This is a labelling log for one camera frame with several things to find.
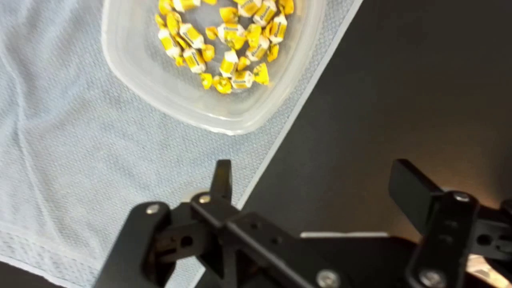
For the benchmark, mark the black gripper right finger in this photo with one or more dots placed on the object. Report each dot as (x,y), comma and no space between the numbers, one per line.
(449,233)

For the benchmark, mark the round black table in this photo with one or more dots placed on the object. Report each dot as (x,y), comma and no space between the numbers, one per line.
(401,96)

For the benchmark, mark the clear plastic sweets bowl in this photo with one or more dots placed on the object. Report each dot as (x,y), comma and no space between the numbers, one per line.
(161,89)

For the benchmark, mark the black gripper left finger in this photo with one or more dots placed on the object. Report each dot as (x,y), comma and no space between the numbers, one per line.
(257,249)

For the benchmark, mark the yellow wrapped sweet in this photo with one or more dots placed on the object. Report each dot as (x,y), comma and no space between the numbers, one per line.
(169,41)
(229,62)
(277,27)
(261,73)
(231,32)
(193,57)
(242,80)
(191,33)

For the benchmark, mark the blue towel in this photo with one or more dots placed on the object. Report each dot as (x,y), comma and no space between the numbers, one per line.
(81,160)

